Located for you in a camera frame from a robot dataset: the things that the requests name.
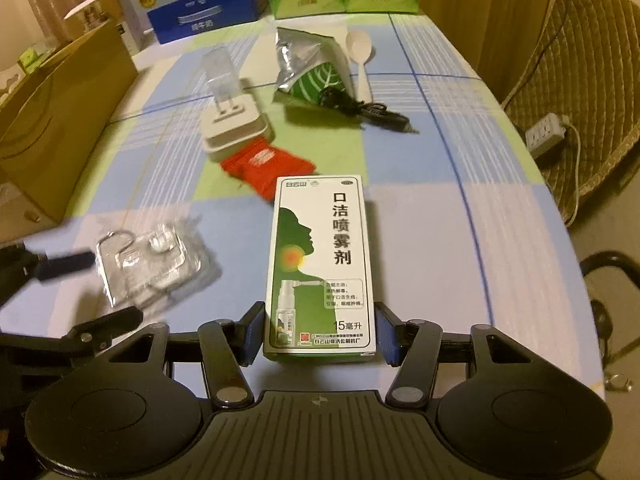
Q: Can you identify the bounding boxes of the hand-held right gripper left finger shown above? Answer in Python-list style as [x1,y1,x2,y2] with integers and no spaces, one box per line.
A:
[107,301,267,408]

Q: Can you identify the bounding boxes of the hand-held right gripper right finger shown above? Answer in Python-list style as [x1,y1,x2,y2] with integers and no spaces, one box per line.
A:
[374,301,533,407]

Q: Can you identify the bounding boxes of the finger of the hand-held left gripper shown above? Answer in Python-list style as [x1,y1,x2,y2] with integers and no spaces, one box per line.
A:
[0,242,97,306]
[0,305,146,376]

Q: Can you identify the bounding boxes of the clear blister pack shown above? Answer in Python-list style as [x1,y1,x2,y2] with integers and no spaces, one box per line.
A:
[95,215,221,311]

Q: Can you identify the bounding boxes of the white green medicine box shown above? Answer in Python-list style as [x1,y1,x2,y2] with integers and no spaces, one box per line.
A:
[263,176,378,361]

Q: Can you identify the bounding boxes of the long brown cardboard box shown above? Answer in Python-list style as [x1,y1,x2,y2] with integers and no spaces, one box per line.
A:
[0,20,138,223]

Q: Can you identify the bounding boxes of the black cable with plug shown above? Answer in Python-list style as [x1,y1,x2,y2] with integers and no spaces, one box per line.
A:
[320,85,420,136]

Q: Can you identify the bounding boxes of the clear plastic case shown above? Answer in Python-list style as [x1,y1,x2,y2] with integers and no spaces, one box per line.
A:
[201,46,247,108]

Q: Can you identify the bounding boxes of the red snack packet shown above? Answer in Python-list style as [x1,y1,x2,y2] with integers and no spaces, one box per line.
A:
[220,141,317,201]

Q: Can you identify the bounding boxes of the white plug adapter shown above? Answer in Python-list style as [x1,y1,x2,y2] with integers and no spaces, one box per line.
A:
[201,91,274,163]

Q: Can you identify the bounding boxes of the small green tissue pack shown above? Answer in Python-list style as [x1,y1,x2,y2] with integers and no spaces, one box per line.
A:
[17,47,42,72]

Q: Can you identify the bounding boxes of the white power strip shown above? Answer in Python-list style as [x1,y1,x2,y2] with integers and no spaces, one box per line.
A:
[525,112,571,158]

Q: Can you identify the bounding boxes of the white plastic spoon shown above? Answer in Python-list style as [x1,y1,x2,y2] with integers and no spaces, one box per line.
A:
[345,29,373,103]

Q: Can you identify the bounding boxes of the silver green foil bag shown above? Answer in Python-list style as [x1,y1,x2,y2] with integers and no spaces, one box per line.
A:
[272,26,357,111]

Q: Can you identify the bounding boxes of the dark blue carton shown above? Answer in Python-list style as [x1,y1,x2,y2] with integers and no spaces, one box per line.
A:
[146,0,268,45]

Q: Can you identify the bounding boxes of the woven chair back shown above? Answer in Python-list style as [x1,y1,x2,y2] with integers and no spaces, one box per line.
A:
[500,0,640,211]

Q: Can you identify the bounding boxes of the white power strip cable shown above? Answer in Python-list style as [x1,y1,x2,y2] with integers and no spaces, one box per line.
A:
[564,119,588,223]

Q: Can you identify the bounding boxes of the thin black wall cable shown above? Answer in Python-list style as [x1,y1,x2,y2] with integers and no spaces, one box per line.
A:
[527,0,578,93]

